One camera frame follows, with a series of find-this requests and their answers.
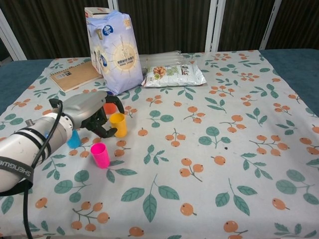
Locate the floral fruit print tablecloth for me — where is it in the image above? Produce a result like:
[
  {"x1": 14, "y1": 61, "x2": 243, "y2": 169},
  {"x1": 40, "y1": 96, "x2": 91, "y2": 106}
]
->
[{"x1": 0, "y1": 49, "x2": 319, "y2": 239}]

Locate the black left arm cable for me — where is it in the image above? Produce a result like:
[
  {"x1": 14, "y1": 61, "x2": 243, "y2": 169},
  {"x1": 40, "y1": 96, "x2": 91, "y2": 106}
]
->
[{"x1": 23, "y1": 98, "x2": 64, "y2": 239}]

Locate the pink plastic cup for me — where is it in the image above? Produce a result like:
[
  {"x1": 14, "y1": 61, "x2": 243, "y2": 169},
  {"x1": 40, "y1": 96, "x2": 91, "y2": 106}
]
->
[{"x1": 90, "y1": 142, "x2": 111, "y2": 169}]

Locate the silver nut snack packet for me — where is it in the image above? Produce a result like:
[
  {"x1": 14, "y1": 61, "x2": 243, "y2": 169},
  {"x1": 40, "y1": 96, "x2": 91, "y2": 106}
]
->
[{"x1": 141, "y1": 59, "x2": 207, "y2": 88}]

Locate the teal table cover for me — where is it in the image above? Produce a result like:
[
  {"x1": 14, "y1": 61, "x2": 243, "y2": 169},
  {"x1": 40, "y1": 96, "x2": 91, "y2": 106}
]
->
[{"x1": 0, "y1": 48, "x2": 319, "y2": 117}]

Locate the light blue plastic cup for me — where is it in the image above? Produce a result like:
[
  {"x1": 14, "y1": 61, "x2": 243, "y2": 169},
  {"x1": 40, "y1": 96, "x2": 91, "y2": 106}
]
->
[{"x1": 66, "y1": 129, "x2": 81, "y2": 149}]

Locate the brown spiral notebook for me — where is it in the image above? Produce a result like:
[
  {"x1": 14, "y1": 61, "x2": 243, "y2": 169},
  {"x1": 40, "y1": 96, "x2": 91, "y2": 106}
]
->
[{"x1": 49, "y1": 61, "x2": 103, "y2": 93}]

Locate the lilac flour bag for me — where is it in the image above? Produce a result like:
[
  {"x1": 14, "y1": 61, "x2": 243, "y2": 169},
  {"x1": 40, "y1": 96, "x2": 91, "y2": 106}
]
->
[{"x1": 87, "y1": 9, "x2": 144, "y2": 96}]

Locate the clear air cushion packaging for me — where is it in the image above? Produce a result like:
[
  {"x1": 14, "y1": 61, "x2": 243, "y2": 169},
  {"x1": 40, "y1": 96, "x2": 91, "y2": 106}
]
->
[{"x1": 139, "y1": 49, "x2": 185, "y2": 69}]

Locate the white red cardboard carton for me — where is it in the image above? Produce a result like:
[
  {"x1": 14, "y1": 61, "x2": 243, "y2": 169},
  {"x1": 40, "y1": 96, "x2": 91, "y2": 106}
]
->
[{"x1": 84, "y1": 6, "x2": 111, "y2": 25}]

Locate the yellow plastic cup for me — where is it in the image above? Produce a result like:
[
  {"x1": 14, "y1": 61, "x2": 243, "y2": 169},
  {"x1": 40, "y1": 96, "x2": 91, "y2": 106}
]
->
[{"x1": 109, "y1": 113, "x2": 128, "y2": 138}]

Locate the orange plastic cup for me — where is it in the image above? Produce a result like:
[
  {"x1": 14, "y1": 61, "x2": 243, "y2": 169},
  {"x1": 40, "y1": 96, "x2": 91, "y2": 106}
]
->
[{"x1": 103, "y1": 102, "x2": 117, "y2": 115}]

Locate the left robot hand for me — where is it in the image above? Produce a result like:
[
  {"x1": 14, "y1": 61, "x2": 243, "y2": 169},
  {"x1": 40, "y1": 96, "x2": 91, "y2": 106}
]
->
[{"x1": 62, "y1": 90, "x2": 125, "y2": 139}]

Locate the dark folding screen white frame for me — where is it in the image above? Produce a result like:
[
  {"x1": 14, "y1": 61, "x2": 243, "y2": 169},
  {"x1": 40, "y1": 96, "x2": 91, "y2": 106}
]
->
[{"x1": 0, "y1": 0, "x2": 319, "y2": 62}]

